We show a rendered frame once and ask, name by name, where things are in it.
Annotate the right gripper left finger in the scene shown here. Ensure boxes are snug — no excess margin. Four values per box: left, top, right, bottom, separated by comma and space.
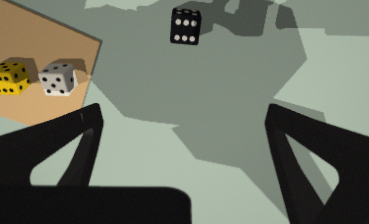
0, 103, 104, 186

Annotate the white die with black pips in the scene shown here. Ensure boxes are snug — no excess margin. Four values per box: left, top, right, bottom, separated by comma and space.
38, 63, 78, 96

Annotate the yellow die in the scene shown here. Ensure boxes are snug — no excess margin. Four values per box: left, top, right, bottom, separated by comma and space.
0, 62, 31, 95

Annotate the tan flat mat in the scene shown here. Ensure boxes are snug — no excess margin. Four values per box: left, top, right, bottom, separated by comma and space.
0, 0, 101, 126

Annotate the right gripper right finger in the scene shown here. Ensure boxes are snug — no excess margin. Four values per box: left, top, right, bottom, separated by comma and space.
265, 103, 369, 224

